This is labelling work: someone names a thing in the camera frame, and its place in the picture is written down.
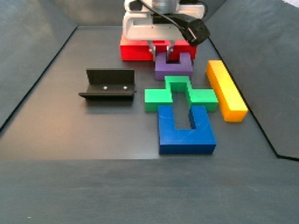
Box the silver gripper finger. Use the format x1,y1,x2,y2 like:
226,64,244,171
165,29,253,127
166,40,176,61
147,40,157,61

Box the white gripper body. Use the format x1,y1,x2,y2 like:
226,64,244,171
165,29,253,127
123,0,205,41

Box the purple U-shaped block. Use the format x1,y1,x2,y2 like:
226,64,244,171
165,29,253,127
155,52,193,81

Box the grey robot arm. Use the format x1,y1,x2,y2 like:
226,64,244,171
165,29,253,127
119,0,210,61

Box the red board with cutouts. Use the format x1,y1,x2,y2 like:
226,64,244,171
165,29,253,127
119,36,198,61

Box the black L-shaped fixture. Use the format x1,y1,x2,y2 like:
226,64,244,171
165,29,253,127
79,68,137,102

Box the green cross-shaped block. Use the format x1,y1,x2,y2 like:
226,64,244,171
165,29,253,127
145,76,220,112

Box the yellow long bar block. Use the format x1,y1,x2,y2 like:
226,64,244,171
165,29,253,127
206,60,249,123

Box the blue U-shaped block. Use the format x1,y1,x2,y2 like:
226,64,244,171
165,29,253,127
158,106,217,154

